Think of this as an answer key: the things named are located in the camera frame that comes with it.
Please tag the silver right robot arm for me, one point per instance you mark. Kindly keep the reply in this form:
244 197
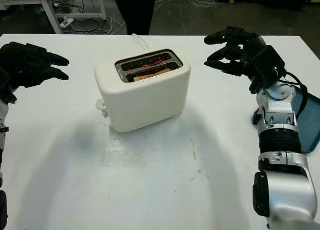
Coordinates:
280 114

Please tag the blue plastic tray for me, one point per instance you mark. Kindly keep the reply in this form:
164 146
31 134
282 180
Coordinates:
310 124

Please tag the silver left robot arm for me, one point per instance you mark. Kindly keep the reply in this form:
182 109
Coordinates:
2 119

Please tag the white power strip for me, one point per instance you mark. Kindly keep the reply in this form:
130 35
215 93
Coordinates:
66 22

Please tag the cream toaster lever knob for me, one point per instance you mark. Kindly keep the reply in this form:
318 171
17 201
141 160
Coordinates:
100 105

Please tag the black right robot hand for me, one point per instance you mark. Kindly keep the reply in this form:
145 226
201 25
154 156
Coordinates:
252 45

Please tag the toast slice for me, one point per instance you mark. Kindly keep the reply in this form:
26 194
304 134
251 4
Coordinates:
152 75

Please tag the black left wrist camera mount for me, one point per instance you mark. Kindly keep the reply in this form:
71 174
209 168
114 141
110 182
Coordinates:
4 79

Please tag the person in black trousers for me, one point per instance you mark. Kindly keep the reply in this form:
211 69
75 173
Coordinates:
140 12

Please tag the cream white toaster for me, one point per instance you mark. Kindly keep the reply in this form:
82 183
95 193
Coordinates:
145 102

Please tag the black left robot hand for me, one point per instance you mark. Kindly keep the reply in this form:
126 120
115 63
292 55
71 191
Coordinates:
27 64

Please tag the white desk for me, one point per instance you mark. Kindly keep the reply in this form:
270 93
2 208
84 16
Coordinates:
48 12

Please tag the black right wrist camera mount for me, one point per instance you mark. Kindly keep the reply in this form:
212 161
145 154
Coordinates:
268 64

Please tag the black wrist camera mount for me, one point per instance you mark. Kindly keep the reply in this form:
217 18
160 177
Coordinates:
4 79
268 64

